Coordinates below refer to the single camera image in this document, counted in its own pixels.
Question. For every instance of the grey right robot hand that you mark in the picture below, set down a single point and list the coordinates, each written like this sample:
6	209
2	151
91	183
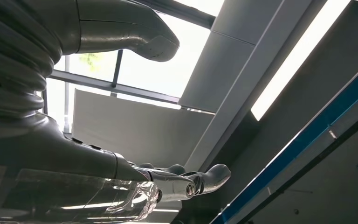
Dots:
58	151

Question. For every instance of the white window blind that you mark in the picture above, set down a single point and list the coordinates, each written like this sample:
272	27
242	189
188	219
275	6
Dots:
135	130

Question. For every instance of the long ceiling light strip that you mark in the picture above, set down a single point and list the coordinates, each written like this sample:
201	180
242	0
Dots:
290	61

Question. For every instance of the blue edged clear panel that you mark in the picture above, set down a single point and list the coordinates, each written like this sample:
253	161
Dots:
321	125

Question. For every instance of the dark window frame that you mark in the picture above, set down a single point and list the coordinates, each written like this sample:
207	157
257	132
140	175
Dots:
114	88

